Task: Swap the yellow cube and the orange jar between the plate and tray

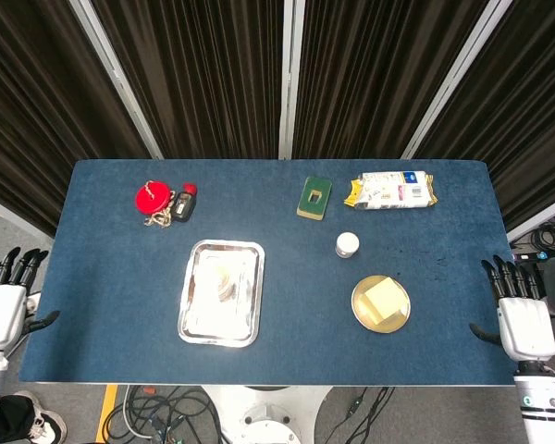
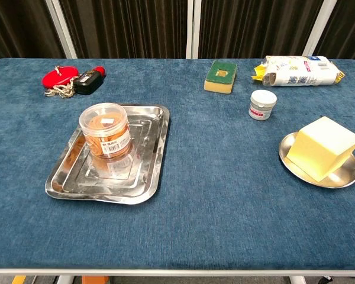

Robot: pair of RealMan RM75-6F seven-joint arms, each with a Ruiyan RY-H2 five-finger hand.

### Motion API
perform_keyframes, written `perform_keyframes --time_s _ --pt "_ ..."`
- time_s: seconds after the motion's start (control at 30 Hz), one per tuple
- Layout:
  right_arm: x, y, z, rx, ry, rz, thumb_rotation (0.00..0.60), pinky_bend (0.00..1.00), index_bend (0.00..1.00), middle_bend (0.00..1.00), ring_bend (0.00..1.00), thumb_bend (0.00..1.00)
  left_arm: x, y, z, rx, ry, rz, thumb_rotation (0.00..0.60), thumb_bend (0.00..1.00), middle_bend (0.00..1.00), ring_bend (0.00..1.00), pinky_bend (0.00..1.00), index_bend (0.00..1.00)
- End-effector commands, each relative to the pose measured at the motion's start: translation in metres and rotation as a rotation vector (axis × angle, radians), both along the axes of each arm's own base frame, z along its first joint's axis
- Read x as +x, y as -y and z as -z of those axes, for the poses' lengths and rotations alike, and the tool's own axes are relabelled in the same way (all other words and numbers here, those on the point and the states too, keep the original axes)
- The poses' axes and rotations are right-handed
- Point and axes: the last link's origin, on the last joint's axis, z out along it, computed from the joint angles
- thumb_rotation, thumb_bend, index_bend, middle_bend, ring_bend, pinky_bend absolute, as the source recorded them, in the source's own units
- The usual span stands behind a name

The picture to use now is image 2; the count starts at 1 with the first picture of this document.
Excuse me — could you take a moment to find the clear plastic jar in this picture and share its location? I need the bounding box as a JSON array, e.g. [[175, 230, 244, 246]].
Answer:
[[78, 102, 133, 160]]

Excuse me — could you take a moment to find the yellow foam cube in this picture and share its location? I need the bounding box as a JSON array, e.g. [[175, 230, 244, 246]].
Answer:
[[286, 115, 355, 182]]

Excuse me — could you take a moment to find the rectangular steel tray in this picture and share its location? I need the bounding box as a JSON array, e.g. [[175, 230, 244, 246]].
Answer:
[[44, 102, 171, 205]]

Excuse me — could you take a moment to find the green yellow sponge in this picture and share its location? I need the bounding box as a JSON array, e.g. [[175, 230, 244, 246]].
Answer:
[[203, 60, 238, 94]]

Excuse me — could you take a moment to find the small white jar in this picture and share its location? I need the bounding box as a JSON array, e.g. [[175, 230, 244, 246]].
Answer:
[[248, 89, 277, 121]]

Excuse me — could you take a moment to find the black bottle with red cap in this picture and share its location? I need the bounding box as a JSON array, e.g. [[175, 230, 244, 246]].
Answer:
[[73, 66, 107, 96]]

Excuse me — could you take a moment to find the dark brown curtain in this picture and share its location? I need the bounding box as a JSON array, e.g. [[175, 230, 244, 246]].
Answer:
[[198, 0, 325, 59], [59, 0, 191, 59], [0, 0, 66, 66], [312, 0, 355, 60]]

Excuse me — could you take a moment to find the white snack package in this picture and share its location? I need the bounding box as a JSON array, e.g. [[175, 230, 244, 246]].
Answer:
[[250, 55, 346, 87]]

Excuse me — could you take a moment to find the round steel plate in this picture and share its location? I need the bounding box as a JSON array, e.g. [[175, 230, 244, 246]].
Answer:
[[278, 131, 355, 189]]

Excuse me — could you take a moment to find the white frame post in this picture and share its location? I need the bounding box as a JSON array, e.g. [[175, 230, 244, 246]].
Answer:
[[45, 0, 78, 59], [302, 0, 338, 57], [185, 0, 202, 59]]

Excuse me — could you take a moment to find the grey table edge frame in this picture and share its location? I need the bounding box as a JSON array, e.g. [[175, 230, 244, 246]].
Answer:
[[0, 268, 355, 278]]

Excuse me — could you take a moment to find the red disc with twine cord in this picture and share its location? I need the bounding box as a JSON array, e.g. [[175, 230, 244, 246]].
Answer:
[[41, 65, 80, 99]]

